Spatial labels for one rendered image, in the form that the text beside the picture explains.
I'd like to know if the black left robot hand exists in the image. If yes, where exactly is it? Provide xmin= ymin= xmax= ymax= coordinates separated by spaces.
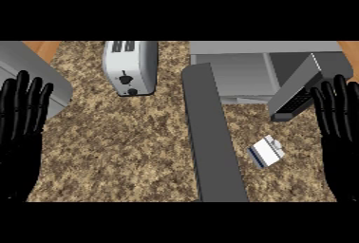
xmin=0 ymin=69 xmax=54 ymax=203

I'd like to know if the grey appliance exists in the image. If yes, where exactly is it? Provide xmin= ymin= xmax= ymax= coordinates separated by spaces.
xmin=0 ymin=41 xmax=74 ymax=121

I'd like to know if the white milk carton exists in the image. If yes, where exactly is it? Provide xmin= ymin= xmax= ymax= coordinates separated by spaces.
xmin=246 ymin=134 xmax=286 ymax=169

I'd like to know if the silver toaster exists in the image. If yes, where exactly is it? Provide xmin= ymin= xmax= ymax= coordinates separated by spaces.
xmin=100 ymin=41 xmax=159 ymax=98

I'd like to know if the dark grey microwave door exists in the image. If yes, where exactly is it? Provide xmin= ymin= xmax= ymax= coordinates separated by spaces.
xmin=180 ymin=62 xmax=251 ymax=203

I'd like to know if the grey microwave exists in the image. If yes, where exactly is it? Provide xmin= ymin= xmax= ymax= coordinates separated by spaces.
xmin=187 ymin=41 xmax=354 ymax=122

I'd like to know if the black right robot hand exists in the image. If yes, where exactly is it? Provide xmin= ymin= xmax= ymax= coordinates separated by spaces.
xmin=310 ymin=73 xmax=359 ymax=203

